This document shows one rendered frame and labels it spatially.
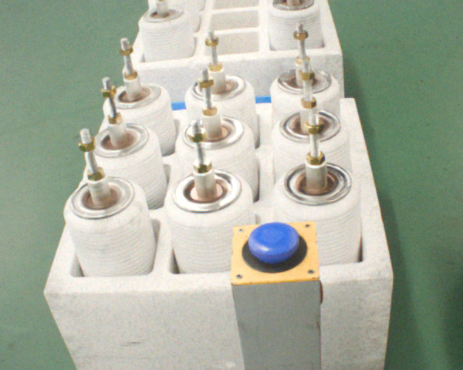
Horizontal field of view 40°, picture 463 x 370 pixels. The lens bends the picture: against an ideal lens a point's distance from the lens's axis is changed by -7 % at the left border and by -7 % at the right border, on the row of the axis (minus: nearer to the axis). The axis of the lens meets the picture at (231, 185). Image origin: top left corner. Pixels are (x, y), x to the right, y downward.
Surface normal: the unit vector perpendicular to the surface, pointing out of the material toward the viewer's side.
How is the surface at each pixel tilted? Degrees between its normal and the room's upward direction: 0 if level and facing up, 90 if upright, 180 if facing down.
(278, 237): 0
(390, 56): 0
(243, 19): 90
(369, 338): 90
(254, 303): 90
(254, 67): 90
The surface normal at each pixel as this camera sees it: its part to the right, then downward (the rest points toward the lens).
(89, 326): -0.04, 0.59
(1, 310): -0.11, -0.80
